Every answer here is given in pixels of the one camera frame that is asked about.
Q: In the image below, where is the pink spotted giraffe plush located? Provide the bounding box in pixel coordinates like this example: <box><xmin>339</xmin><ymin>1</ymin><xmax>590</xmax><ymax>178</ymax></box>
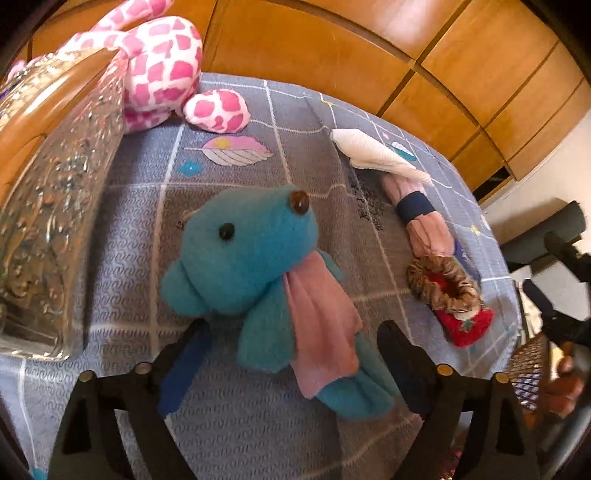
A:
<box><xmin>9</xmin><ymin>0</ymin><xmax>252</xmax><ymax>134</ymax></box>

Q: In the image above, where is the person's right hand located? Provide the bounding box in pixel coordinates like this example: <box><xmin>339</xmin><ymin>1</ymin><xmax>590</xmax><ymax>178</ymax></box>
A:
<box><xmin>544</xmin><ymin>354</ymin><xmax>584</xmax><ymax>417</ymax></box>

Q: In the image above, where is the dark grey chair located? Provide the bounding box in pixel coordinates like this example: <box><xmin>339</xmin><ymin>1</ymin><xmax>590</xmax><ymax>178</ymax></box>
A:
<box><xmin>501</xmin><ymin>200</ymin><xmax>585</xmax><ymax>265</ymax></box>

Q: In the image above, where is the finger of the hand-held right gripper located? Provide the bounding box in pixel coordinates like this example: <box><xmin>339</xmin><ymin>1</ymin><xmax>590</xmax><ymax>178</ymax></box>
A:
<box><xmin>544</xmin><ymin>231</ymin><xmax>591</xmax><ymax>278</ymax></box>
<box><xmin>523</xmin><ymin>278</ymin><xmax>591</xmax><ymax>344</ymax></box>

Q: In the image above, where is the grey checked bed sheet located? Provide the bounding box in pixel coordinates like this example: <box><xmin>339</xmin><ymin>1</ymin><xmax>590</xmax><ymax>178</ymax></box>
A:
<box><xmin>0</xmin><ymin>71</ymin><xmax>522</xmax><ymax>480</ymax></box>

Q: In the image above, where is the brown satin scrunchie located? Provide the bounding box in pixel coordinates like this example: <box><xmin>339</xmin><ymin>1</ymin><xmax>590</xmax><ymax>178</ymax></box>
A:
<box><xmin>406</xmin><ymin>256</ymin><xmax>483</xmax><ymax>315</ymax></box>

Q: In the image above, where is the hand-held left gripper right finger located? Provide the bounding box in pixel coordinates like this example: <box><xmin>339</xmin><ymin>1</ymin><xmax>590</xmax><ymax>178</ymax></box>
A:
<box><xmin>378</xmin><ymin>320</ymin><xmax>541</xmax><ymax>480</ymax></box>

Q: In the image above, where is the pink towel navy band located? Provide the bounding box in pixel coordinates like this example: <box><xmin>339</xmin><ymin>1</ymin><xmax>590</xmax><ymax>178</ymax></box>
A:
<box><xmin>381</xmin><ymin>173</ymin><xmax>455</xmax><ymax>259</ymax></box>

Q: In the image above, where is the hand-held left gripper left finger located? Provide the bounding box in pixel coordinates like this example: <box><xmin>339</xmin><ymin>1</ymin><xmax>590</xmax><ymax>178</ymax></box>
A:
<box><xmin>48</xmin><ymin>318</ymin><xmax>213</xmax><ymax>480</ymax></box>

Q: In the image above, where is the wooden wardrobe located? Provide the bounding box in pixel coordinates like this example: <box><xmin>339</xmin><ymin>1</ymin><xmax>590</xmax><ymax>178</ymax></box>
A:
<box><xmin>18</xmin><ymin>0</ymin><xmax>587</xmax><ymax>204</ymax></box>

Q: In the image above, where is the ornate gold tissue box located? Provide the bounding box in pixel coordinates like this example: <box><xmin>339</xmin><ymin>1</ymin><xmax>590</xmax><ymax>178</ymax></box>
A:
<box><xmin>0</xmin><ymin>48</ymin><xmax>127</xmax><ymax>361</ymax></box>

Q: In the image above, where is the brown woven basket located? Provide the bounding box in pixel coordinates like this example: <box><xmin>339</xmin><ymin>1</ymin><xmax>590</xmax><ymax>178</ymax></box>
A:
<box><xmin>505</xmin><ymin>332</ymin><xmax>555</xmax><ymax>414</ymax></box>

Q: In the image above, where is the blue teddy bear pink scarf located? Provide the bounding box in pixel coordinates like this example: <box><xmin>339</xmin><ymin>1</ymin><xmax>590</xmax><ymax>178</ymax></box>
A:
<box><xmin>161</xmin><ymin>185</ymin><xmax>402</xmax><ymax>422</ymax></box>

